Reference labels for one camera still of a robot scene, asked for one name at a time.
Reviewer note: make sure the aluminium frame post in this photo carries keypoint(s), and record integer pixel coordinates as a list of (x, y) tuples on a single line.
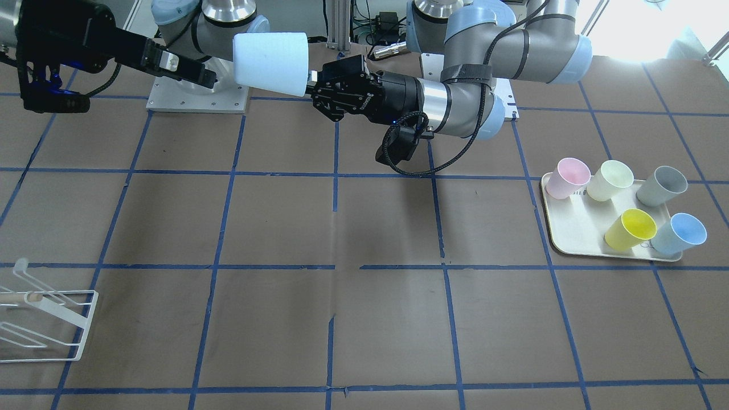
[(338, 24)]

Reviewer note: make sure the white wire cup rack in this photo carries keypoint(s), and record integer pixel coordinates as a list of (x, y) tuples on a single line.
[(42, 324)]

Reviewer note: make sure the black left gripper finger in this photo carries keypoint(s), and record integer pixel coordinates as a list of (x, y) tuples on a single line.
[(350, 70)]

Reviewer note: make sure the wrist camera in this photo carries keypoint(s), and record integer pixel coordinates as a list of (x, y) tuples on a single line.
[(401, 140), (41, 90)]

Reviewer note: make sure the grey plastic cup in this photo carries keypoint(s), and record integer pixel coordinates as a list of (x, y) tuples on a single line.
[(665, 183)]

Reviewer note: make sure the light blue plastic cup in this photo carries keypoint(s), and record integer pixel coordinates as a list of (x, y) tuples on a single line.
[(272, 61)]

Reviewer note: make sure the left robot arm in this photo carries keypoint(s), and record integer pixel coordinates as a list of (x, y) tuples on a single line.
[(482, 41)]

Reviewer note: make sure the pink plastic cup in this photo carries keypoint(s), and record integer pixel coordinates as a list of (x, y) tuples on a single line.
[(569, 176)]

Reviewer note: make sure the yellow plastic cup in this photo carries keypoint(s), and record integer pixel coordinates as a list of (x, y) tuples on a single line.
[(632, 228)]

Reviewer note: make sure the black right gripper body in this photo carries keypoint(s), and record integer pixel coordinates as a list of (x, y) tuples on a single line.
[(74, 39)]

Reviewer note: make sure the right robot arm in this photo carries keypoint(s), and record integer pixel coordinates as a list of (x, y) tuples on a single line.
[(198, 30)]

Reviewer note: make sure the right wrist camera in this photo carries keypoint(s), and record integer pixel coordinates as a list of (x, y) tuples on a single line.
[(41, 90)]

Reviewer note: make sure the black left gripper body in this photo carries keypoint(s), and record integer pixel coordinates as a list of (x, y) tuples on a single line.
[(392, 97)]

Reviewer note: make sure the cream plastic tray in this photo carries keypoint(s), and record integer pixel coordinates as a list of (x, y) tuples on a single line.
[(577, 224)]

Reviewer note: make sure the pale green plastic cup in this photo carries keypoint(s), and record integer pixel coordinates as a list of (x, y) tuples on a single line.
[(612, 178)]

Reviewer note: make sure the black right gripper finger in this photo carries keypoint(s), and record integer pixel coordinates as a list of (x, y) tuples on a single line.
[(146, 55)]

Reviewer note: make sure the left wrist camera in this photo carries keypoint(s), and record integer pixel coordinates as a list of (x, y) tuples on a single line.
[(401, 140)]

